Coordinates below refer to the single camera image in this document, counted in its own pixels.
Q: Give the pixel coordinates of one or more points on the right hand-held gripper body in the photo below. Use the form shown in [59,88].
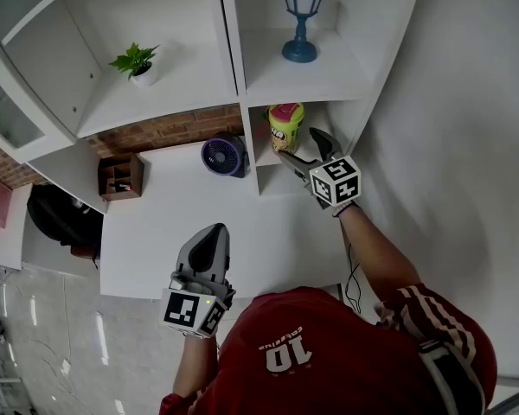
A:
[335,182]

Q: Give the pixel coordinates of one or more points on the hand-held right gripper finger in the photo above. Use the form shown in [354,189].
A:
[294,162]
[326,145]

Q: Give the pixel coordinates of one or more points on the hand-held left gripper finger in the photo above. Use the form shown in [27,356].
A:
[183,253]
[209,253]

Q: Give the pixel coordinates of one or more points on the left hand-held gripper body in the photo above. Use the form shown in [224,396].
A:
[181,309]

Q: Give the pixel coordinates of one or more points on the green can with pink lid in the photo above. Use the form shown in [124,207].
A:
[285,132]

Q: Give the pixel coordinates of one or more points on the person's left forearm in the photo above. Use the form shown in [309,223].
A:
[194,365]

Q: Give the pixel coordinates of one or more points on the person's right forearm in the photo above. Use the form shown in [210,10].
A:
[372,253]

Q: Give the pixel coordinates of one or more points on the purple desk fan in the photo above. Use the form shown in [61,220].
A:
[218,156]

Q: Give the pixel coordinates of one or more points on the white desk hutch shelf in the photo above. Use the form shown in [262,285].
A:
[177,37]

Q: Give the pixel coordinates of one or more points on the person's left hand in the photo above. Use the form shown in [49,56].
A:
[228,294]

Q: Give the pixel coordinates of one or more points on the brown wooden organizer box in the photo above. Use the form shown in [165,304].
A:
[121,195]

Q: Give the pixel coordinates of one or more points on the red and black pen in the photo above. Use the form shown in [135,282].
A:
[121,187]

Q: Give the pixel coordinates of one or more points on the wooden chair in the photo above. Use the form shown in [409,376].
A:
[84,251]

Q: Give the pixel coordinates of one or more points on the black backpack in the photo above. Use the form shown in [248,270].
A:
[52,218]

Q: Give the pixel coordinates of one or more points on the person's red shirt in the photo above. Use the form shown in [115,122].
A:
[328,383]

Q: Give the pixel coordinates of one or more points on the white side cabinet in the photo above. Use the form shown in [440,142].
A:
[4,249]

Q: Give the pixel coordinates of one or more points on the white glass cabinet door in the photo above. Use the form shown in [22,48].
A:
[52,128]

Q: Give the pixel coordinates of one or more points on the small potted green plant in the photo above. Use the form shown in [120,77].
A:
[134,59]

